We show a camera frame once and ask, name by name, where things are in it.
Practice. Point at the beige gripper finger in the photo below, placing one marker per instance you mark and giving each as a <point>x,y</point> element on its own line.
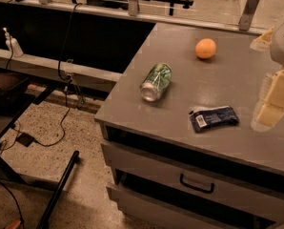
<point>262,42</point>
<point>269,109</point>

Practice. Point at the green soda can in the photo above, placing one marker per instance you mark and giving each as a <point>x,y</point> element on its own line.
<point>156,82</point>

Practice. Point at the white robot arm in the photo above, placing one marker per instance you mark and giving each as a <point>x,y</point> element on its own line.
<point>277,43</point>

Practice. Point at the orange fruit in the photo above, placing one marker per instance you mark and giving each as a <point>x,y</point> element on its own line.
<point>205,48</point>

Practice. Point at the dark blue snack packet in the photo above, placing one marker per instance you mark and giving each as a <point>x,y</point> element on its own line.
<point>207,118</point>

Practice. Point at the grey upper drawer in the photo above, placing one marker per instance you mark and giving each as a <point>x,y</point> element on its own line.
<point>157,177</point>

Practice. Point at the grey drawer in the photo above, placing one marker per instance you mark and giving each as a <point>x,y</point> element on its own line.
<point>157,177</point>
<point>159,212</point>

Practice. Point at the grey lower drawer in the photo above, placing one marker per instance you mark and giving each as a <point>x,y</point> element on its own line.
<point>159,212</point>

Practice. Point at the black metal floor bar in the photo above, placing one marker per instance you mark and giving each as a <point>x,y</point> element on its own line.
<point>44,221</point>

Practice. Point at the white spray bottle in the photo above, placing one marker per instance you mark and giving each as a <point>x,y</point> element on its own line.
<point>12,44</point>

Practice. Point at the black power adapter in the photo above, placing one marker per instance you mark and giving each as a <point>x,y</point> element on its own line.
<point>25,139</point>

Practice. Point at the dark side desk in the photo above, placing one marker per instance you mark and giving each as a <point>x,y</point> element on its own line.
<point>13,102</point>

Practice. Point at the metal railing post right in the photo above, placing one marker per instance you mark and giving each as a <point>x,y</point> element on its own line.
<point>247,15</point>

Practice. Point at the metal railing post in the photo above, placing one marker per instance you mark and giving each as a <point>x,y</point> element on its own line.
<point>133,7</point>
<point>247,15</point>

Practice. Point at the black drawer handle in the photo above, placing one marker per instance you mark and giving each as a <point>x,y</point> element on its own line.
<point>206,188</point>

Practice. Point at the grey metal rail ledge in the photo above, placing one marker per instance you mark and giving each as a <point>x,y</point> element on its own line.
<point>84,76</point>

